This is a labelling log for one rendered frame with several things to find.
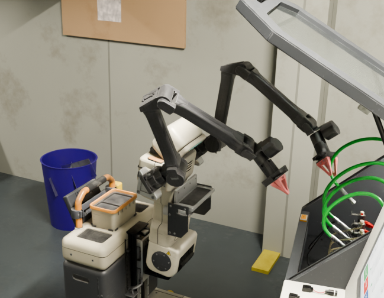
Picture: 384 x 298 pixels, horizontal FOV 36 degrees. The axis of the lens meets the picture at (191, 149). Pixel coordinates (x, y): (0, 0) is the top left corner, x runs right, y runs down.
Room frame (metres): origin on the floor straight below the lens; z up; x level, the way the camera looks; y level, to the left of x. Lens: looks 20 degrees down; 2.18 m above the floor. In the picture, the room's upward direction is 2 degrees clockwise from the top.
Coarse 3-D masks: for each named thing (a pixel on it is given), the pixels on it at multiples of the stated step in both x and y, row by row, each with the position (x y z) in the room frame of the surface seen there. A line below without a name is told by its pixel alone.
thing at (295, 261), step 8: (304, 224) 2.37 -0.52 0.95; (296, 232) 2.29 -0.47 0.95; (304, 232) 2.29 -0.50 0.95; (296, 240) 2.22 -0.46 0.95; (304, 240) 2.23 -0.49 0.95; (296, 248) 2.15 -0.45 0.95; (304, 248) 2.36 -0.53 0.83; (296, 256) 2.09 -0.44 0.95; (296, 264) 2.03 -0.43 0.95; (288, 272) 1.97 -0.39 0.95; (296, 272) 1.97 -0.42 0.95
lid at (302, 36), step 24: (240, 0) 2.06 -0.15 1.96; (264, 0) 2.27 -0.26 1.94; (264, 24) 1.92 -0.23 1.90; (288, 24) 2.20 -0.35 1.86; (312, 24) 2.49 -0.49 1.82; (288, 48) 1.87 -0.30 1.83; (312, 48) 2.06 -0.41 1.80; (336, 48) 2.30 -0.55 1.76; (360, 48) 2.50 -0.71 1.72; (336, 72) 1.84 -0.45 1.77; (360, 72) 2.15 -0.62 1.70; (360, 96) 1.81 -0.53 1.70
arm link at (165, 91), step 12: (144, 96) 2.17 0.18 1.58; (156, 96) 2.17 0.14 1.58; (168, 96) 2.09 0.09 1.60; (144, 108) 2.11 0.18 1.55; (156, 108) 2.10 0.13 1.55; (156, 120) 2.14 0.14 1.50; (156, 132) 2.16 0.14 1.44; (168, 132) 2.19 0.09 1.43; (168, 144) 2.18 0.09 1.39; (168, 156) 2.20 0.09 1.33; (180, 156) 2.29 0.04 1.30; (168, 168) 2.21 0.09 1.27; (168, 180) 2.22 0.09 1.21; (180, 180) 2.21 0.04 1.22
